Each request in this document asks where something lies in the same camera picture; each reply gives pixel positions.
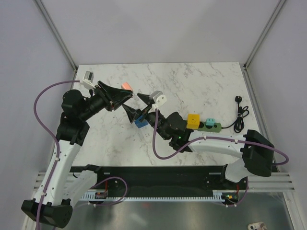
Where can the teal usb charger plug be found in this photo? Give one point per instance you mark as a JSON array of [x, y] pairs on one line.
[[210, 122]]

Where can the blue cube adapter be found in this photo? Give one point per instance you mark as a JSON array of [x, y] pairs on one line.
[[140, 122]]

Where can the white power strip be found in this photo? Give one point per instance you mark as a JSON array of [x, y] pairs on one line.
[[147, 132]]

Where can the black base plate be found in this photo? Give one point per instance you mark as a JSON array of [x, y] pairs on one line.
[[164, 181]]

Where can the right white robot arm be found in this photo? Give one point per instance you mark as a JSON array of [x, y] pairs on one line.
[[253, 151]]

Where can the green power strip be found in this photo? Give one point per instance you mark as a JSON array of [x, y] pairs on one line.
[[216, 128]]

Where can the right aluminium frame post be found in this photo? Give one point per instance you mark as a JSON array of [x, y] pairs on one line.
[[265, 31]]

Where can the left aluminium frame post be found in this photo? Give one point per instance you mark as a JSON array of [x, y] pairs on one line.
[[50, 23]]

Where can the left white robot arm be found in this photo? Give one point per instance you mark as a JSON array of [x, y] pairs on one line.
[[53, 203]]

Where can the yellow cube adapter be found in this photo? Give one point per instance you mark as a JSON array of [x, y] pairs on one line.
[[193, 121]]

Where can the aluminium frame post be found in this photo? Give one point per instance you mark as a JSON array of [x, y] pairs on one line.
[[50, 23], [265, 31]]

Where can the white cable duct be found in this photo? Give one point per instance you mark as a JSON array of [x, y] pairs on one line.
[[93, 196]]

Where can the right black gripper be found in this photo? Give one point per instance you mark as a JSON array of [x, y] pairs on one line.
[[131, 113]]

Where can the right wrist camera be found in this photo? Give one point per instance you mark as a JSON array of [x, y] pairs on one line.
[[157, 99]]

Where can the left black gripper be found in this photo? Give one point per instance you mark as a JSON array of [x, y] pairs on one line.
[[118, 97]]

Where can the pink charger plug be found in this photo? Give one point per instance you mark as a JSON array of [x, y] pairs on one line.
[[126, 86]]

